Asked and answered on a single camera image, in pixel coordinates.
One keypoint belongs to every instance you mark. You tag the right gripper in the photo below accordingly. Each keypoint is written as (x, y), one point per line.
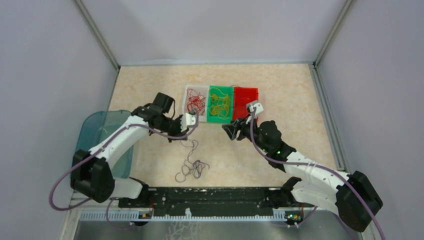
(232, 129)

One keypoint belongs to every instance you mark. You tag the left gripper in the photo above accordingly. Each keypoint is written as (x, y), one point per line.
(179, 132)

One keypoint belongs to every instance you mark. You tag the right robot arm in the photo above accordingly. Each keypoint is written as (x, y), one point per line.
(314, 172)

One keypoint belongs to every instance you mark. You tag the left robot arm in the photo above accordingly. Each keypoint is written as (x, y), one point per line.
(92, 169)

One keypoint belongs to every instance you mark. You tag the green plastic bin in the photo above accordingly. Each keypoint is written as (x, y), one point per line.
(220, 104)

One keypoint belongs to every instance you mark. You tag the white plastic bin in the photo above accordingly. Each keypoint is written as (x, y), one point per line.
(195, 97)

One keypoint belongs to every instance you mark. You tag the red plastic bin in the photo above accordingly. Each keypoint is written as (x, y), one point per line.
(241, 97)

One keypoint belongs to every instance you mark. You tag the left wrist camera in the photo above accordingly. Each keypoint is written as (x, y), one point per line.
(188, 120)

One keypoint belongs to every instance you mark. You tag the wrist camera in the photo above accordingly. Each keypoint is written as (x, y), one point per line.
(256, 107)
(188, 120)

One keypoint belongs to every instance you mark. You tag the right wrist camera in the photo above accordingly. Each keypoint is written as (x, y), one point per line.
(256, 107)

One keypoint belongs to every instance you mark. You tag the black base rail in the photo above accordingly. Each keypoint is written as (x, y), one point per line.
(212, 201)

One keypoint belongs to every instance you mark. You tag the aluminium frame rail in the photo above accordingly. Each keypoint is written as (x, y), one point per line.
(288, 215)

